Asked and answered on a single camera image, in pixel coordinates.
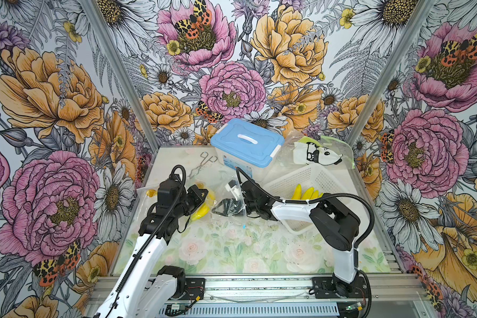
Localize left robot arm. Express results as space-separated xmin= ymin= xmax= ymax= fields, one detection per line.
xmin=94 ymin=164 xmax=209 ymax=317

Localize banana with white wrap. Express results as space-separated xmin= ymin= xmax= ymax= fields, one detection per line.
xmin=136 ymin=187 xmax=158 ymax=197

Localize panda zip-top bag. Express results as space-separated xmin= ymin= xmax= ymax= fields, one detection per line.
xmin=291 ymin=136 xmax=355 ymax=170

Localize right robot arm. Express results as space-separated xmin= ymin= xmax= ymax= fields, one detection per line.
xmin=236 ymin=168 xmax=376 ymax=298

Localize white plastic basket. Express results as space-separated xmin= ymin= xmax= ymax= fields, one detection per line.
xmin=263 ymin=164 xmax=345 ymax=235

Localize metal wire tongs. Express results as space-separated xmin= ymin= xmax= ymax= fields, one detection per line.
xmin=189 ymin=151 xmax=218 ymax=178

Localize blue lid storage box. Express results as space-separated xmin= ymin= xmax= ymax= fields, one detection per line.
xmin=211 ymin=119 xmax=285 ymax=182

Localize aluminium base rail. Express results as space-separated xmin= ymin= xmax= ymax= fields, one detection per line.
xmin=154 ymin=273 xmax=436 ymax=317

